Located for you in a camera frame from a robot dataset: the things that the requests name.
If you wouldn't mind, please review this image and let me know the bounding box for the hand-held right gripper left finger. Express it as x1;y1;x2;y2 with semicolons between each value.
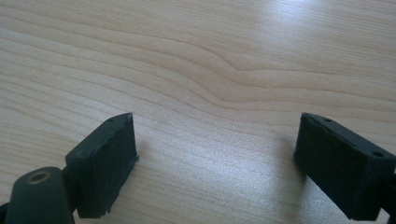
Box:
64;112;139;219

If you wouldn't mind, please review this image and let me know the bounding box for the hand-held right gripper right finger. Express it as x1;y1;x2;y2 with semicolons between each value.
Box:
293;112;396;222

